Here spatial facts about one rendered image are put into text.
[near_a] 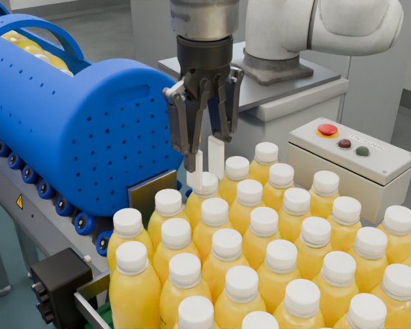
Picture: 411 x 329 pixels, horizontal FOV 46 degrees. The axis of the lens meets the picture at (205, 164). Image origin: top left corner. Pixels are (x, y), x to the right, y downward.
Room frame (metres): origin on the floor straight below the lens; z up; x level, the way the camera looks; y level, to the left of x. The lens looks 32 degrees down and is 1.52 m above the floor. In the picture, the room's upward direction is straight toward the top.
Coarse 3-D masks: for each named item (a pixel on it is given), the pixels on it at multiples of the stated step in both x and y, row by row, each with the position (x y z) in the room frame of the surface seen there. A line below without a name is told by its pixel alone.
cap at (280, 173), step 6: (270, 168) 0.66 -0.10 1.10; (276, 168) 0.66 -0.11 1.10; (282, 168) 0.66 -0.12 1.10; (288, 168) 0.66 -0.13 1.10; (270, 174) 0.65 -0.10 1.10; (276, 174) 0.64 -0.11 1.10; (282, 174) 0.64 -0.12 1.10; (288, 174) 0.64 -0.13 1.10; (276, 180) 0.64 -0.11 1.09; (282, 180) 0.63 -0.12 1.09; (288, 180) 0.64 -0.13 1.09
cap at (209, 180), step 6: (204, 174) 0.64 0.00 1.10; (210, 174) 0.64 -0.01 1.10; (204, 180) 0.62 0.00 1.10; (210, 180) 0.62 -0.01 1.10; (216, 180) 0.62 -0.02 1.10; (204, 186) 0.61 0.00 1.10; (210, 186) 0.61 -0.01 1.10; (216, 186) 0.62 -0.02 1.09; (204, 192) 0.61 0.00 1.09; (210, 192) 0.61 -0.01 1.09
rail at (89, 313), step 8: (80, 296) 0.50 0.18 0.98; (80, 304) 0.49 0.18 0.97; (88, 304) 0.48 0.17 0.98; (80, 312) 0.49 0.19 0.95; (88, 312) 0.47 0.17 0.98; (96, 312) 0.47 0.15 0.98; (88, 320) 0.48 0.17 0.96; (96, 320) 0.46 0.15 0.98; (96, 328) 0.46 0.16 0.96; (104, 328) 0.44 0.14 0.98
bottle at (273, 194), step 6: (270, 180) 0.65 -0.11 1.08; (264, 186) 0.66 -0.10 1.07; (270, 186) 0.65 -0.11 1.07; (276, 186) 0.64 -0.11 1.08; (282, 186) 0.63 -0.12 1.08; (288, 186) 0.64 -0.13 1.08; (294, 186) 0.65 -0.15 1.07; (264, 192) 0.64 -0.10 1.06; (270, 192) 0.64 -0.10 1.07; (276, 192) 0.63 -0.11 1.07; (282, 192) 0.63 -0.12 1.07; (264, 198) 0.64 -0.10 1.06; (270, 198) 0.63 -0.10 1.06; (276, 198) 0.63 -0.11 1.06; (282, 198) 0.63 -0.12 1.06; (270, 204) 0.63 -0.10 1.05; (276, 204) 0.62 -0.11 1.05; (276, 210) 0.62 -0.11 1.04
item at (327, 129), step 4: (324, 124) 0.79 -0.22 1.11; (328, 124) 0.79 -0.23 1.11; (320, 128) 0.78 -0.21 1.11; (324, 128) 0.78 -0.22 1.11; (328, 128) 0.78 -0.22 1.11; (332, 128) 0.78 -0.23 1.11; (336, 128) 0.78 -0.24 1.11; (320, 132) 0.77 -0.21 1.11; (324, 132) 0.77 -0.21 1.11; (328, 132) 0.77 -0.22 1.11; (332, 132) 0.77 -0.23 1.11; (336, 132) 0.77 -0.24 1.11
